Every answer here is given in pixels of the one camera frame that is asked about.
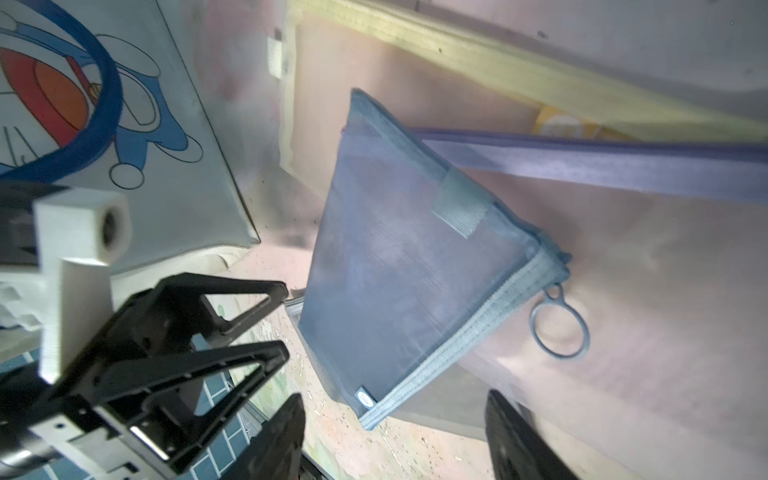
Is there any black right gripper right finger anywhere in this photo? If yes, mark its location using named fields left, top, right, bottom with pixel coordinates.
left=485, top=389, right=578, bottom=480

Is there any white canvas tote bag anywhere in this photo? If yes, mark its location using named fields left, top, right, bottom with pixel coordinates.
left=1, top=1, right=258, bottom=273

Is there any pale purple mesh pouch back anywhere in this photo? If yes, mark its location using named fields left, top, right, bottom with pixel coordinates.
left=418, top=129, right=767, bottom=479

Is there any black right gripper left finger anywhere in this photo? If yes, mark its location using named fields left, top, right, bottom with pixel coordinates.
left=221, top=393, right=306, bottom=480

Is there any yellow pouch at back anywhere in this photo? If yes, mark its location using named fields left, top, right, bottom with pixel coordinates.
left=279, top=1, right=767, bottom=195

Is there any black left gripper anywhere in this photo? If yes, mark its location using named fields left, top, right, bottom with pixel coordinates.
left=1, top=340, right=289, bottom=479

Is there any grey blue zipper pouch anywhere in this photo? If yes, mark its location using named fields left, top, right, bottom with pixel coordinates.
left=298, top=88, right=570, bottom=430

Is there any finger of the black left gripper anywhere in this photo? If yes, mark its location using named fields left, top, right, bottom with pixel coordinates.
left=107, top=273, right=288, bottom=357

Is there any grey mesh pouch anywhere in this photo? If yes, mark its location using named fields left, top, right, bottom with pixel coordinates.
left=284, top=289, right=535, bottom=440

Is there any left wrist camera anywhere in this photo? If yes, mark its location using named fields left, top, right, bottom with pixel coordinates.
left=1, top=181, right=132, bottom=384

